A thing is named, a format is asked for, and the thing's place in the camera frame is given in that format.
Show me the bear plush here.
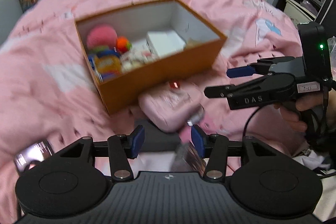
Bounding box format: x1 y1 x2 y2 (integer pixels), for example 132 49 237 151
88 50 122 83

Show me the pink zip pouch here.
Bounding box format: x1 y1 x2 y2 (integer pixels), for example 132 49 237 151
138 82 204 132

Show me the white rectangular box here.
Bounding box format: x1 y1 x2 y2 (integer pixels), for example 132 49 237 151
146 30 186 59

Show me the orange crochet carrot toy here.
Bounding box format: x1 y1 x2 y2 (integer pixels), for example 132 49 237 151
116 36 132 54

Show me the person's right hand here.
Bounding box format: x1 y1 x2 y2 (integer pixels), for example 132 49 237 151
273 90 335 132

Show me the orange cardboard storage box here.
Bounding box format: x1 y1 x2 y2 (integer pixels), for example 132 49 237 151
75 0 226 114

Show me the dark printed card pack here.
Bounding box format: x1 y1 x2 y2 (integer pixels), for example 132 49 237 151
170 141 207 176

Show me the silver cylindrical tube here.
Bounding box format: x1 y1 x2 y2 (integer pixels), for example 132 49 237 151
186 105 205 127

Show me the pink fluffy plush toy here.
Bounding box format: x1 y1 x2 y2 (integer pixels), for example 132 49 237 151
86 24 117 50

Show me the dark grey box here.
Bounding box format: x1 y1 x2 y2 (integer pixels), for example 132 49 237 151
134 119 181 152

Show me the pink printed bed duvet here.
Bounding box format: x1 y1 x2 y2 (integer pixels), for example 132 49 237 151
1 0 302 223

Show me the white crochet bunny doll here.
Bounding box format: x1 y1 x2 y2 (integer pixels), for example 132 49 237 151
120 40 158 74

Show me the smartphone with photo case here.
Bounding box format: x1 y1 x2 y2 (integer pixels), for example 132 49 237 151
14 140 54 176

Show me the black cable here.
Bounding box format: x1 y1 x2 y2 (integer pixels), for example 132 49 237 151
241 104 266 139

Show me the red heart keychain charm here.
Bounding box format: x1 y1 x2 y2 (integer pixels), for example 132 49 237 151
169 81 180 89

